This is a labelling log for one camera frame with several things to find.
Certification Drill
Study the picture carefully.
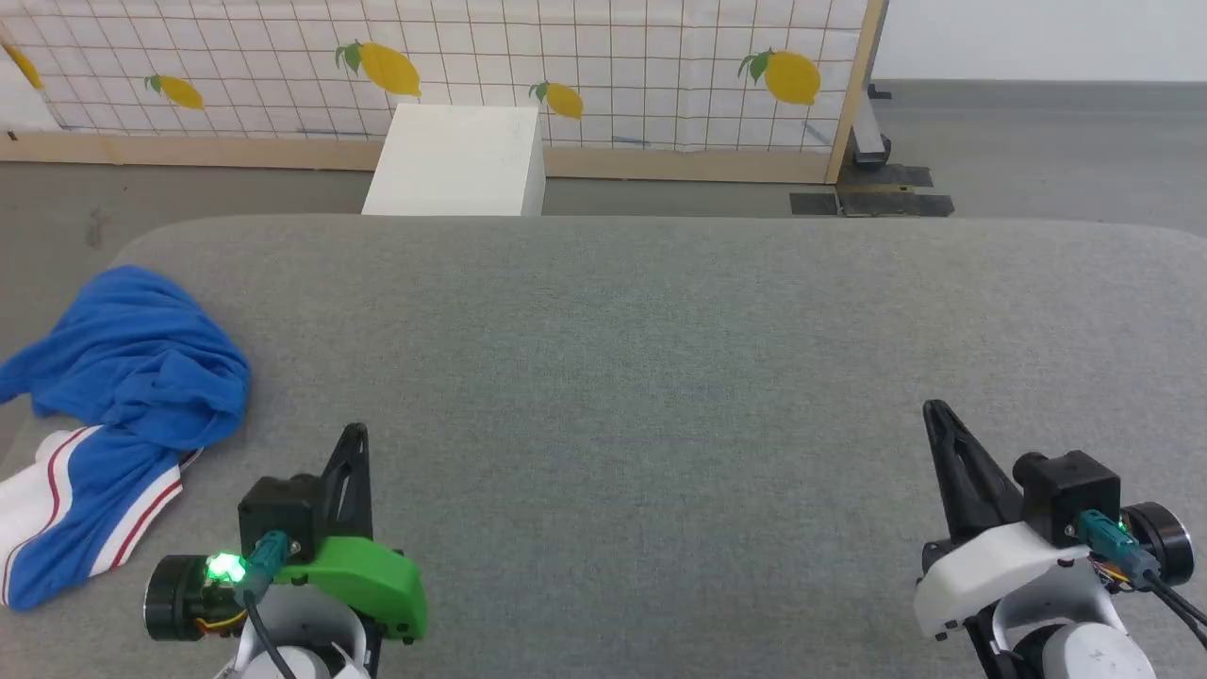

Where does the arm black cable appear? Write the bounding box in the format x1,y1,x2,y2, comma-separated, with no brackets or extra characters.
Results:
234,530,303,679
1080,511,1207,652

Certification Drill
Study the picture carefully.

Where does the lemon print partition panel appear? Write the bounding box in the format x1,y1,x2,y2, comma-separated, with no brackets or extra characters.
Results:
0,0,889,185

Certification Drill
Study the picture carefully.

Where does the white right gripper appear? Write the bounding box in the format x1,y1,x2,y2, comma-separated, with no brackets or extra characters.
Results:
913,399,1123,642

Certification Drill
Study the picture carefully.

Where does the blue white red-striped garment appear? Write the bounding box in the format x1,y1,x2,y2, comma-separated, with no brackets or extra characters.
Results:
0,265,253,612

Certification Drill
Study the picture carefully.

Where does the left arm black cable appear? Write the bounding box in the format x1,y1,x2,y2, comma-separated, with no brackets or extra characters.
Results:
234,530,303,679

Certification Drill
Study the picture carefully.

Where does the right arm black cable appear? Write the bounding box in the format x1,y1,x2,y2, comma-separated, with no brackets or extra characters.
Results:
1080,511,1207,652

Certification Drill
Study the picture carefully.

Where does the grey metal panel foot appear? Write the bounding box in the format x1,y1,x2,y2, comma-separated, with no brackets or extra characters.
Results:
849,83,894,171

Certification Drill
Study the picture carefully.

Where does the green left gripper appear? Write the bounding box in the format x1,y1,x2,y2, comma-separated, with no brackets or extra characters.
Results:
273,422,430,647

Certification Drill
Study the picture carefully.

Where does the white rectangular box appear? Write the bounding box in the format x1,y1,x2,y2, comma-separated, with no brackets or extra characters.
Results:
361,104,547,217

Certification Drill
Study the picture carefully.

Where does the black floor tape patch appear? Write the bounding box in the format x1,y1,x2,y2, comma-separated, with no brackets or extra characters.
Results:
790,192,955,218

